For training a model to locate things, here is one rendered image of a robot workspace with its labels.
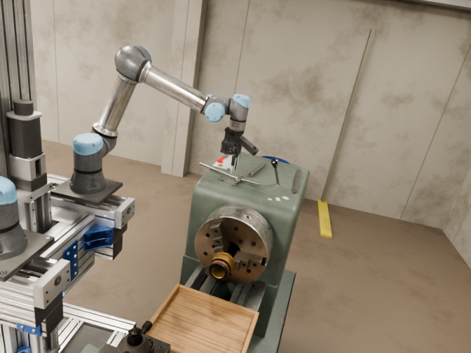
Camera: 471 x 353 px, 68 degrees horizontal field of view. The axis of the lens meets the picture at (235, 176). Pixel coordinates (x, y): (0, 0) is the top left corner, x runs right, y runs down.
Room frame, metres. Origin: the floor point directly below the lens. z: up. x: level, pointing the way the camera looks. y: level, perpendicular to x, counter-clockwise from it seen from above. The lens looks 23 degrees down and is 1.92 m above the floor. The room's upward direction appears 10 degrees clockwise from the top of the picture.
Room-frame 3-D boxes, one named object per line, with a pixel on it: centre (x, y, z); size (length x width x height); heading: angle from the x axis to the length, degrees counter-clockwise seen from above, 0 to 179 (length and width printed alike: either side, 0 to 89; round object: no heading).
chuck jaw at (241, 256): (1.14, -0.11, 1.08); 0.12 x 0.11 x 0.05; 77
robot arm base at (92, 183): (1.37, 0.64, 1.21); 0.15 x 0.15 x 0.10
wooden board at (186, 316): (0.96, 0.02, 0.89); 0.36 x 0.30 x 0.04; 77
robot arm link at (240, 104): (1.53, 0.04, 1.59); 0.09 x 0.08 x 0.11; 92
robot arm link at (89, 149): (1.37, 0.64, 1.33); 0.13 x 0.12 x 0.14; 2
